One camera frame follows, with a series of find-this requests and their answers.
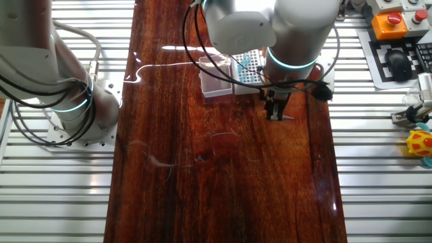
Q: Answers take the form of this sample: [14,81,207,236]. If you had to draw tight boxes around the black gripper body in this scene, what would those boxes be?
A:
[263,88,291,105]

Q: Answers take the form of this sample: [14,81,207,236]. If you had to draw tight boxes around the white pipette tip rack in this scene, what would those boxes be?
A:
[232,49,267,96]

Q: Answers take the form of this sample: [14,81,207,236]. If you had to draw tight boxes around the clear plastic box lid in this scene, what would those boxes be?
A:
[198,55,234,99]

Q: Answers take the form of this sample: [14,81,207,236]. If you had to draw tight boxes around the glossy brown wooden board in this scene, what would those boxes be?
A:
[103,0,348,243]

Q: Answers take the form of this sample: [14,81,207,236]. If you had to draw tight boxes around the black white marker sheet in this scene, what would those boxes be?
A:
[356,28,421,91]

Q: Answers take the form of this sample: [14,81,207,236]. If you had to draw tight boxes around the black computer mouse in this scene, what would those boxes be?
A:
[384,49,413,83]

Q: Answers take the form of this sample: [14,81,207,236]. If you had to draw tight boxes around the orange emergency stop box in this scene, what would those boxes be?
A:
[371,12,409,41]

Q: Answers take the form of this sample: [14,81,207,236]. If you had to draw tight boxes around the yellow red turtle toy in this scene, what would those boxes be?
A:
[404,121,432,169]

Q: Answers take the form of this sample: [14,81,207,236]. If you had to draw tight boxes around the grey box with red button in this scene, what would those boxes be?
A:
[401,9,432,38]

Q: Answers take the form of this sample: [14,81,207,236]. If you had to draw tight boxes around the black keyboard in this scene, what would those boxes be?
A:
[414,40,432,74]

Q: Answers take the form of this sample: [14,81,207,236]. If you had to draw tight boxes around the silver robot mounting plate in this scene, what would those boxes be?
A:
[45,79,124,153]

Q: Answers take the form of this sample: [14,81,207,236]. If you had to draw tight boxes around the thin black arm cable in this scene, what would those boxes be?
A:
[194,3,340,89]
[181,3,271,91]

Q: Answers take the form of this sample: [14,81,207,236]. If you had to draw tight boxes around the silver metal bracket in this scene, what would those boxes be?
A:
[335,1,350,22]

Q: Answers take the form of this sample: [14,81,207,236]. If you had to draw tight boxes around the small silver angle bracket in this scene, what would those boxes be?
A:
[390,109,411,128]

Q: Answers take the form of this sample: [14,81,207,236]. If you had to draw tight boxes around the black camera mount knob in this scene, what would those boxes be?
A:
[406,106,423,124]

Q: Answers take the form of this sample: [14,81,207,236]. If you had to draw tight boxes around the silver depth camera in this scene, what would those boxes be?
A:
[416,72,432,109]

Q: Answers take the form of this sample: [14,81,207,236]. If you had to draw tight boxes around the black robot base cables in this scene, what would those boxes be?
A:
[0,72,97,150]

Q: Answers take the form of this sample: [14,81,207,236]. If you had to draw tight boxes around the grey cable with metal connector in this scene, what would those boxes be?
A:
[53,20,103,84]

